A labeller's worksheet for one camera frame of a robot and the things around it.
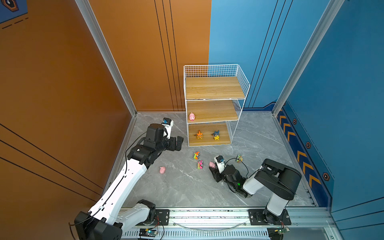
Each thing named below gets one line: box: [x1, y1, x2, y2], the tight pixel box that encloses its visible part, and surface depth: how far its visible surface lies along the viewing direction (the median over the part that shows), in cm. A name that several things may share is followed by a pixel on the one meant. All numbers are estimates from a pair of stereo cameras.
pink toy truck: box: [197, 160, 204, 170], surface depth 91 cm
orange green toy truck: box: [193, 151, 201, 160], surface depth 96 cm
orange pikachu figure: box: [194, 129, 204, 140], surface depth 101 cm
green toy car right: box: [235, 154, 244, 163], surface depth 93 cm
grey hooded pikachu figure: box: [211, 130, 220, 141], surface depth 102 cm
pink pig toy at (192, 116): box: [189, 112, 196, 121], surface depth 84 cm
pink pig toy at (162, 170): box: [159, 166, 166, 174], surface depth 90 cm
